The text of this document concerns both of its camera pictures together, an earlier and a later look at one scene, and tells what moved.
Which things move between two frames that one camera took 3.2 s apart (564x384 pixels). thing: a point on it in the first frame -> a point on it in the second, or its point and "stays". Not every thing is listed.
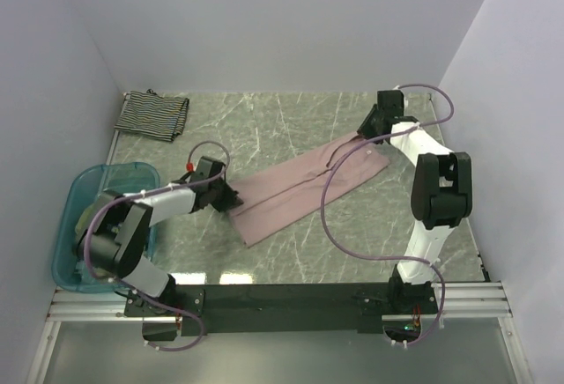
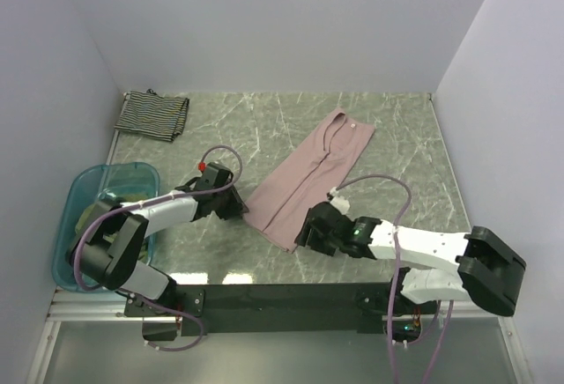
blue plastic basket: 82,188 stays
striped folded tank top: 149,114 stays
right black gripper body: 367,128 -> 327,245
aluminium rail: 70,306 stays
